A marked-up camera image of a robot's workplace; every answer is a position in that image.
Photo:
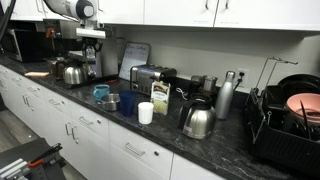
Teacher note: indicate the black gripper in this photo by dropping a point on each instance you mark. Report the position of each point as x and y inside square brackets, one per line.
[91, 42]

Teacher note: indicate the clear glass jar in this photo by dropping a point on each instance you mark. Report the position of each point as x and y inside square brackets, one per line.
[91, 56]

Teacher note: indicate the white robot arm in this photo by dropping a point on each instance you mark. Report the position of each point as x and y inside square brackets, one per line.
[63, 6]

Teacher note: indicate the steel carafe with black base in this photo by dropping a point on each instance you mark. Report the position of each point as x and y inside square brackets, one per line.
[74, 75]

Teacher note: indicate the red pen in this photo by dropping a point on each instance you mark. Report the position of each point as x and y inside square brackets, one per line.
[111, 81]

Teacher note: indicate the teal mug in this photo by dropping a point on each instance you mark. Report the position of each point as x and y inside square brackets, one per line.
[100, 93]

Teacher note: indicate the black coffee brewer machine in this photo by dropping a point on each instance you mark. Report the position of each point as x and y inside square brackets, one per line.
[63, 30]

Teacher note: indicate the silver four slot toaster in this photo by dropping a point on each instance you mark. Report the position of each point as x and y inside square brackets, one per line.
[143, 80]

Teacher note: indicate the orange flat board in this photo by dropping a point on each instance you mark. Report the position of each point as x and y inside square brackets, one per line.
[36, 74]

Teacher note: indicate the dark blue plastic cup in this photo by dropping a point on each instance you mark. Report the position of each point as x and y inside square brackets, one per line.
[127, 105]

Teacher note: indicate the black microwave oven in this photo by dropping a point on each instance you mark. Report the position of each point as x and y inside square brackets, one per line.
[23, 45]

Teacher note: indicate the white mug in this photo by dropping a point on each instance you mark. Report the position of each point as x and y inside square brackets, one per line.
[145, 115]

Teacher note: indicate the green white tea box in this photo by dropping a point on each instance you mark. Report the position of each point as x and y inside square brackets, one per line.
[160, 100]

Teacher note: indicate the white upper cabinet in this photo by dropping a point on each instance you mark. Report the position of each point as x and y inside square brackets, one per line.
[173, 11]

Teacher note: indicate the white cabinet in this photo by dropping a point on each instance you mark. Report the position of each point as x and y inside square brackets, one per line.
[100, 150]
[173, 11]

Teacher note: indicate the white lower cabinet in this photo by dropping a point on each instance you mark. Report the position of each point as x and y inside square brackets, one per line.
[100, 150]

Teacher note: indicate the black clamp with orange grip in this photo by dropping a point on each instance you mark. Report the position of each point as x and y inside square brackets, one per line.
[50, 151]

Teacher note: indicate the black coffee grinder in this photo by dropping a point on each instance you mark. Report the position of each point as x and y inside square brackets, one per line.
[196, 86]

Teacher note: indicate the black robot cart platform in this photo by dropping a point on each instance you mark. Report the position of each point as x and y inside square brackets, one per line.
[20, 150]

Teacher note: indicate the steel cup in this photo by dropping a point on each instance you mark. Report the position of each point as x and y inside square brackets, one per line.
[210, 84]

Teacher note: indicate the steel thermal carafe black lid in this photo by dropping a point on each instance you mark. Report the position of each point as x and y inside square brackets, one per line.
[200, 123]

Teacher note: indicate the aluminium extrusion bars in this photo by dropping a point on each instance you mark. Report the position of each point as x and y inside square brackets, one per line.
[13, 168]

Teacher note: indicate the steel water bottle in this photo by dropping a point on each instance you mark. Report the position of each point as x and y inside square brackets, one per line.
[224, 100]

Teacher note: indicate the black power plug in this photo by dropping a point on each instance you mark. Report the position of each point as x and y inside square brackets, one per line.
[241, 74]

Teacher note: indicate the black pan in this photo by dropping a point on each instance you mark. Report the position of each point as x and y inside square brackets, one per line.
[300, 81]

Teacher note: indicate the black dish rack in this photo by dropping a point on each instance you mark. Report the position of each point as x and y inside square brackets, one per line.
[283, 150]

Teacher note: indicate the pink bowl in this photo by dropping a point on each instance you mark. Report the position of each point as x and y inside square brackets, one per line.
[306, 101]

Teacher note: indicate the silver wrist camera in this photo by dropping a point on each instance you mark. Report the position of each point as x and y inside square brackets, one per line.
[90, 33]

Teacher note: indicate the white wall outlet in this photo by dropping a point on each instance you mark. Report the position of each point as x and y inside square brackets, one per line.
[246, 83]

